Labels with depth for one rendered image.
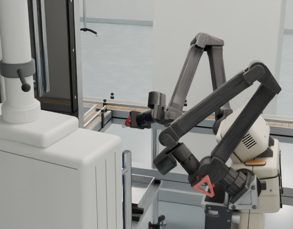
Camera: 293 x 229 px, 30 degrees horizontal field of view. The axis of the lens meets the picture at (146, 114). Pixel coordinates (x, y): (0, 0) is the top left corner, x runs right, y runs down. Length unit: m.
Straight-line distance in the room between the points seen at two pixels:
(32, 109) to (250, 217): 1.08
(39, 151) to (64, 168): 0.08
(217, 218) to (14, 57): 1.09
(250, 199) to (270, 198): 0.19
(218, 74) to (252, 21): 1.36
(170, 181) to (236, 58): 0.94
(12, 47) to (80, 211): 0.42
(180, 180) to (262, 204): 1.38
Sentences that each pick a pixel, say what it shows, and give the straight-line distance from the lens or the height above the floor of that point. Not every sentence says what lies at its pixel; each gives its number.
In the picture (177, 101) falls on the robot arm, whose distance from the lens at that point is 2.23.
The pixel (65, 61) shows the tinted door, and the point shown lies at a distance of 2.41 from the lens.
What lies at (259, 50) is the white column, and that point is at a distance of 3.69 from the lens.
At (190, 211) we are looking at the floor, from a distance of 4.10.
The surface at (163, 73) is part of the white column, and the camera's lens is 3.85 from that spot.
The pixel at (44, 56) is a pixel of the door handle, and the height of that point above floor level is 1.57.
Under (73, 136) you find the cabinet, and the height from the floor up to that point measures 1.55.
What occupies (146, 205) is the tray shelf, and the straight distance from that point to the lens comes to 2.41.
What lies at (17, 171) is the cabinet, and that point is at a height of 1.48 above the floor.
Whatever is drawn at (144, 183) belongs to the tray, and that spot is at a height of 0.88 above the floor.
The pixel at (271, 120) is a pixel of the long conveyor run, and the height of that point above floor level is 0.96.
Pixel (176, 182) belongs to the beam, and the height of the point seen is 0.48.
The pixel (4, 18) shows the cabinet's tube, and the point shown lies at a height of 1.84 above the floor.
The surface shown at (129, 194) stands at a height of 1.36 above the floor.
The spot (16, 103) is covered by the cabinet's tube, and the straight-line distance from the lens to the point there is 1.39.
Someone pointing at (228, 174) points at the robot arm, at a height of 1.24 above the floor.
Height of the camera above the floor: 2.08
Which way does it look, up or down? 20 degrees down
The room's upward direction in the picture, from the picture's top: straight up
